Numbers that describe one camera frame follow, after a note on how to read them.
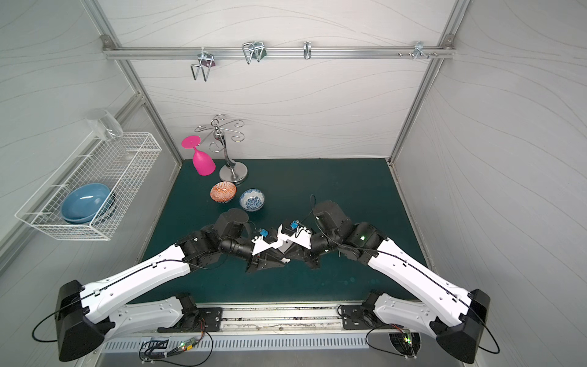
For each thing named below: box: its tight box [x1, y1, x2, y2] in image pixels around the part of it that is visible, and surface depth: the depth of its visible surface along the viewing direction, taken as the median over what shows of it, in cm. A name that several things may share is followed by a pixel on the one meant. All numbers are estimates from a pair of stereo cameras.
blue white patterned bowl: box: [239, 188, 266, 212], surface depth 103 cm
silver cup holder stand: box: [194, 113, 249, 183], surface depth 100 cm
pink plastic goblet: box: [181, 135, 217, 177], surface depth 96 cm
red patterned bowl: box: [209, 181, 238, 204], surface depth 107 cm
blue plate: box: [61, 182, 115, 224], surface depth 61 cm
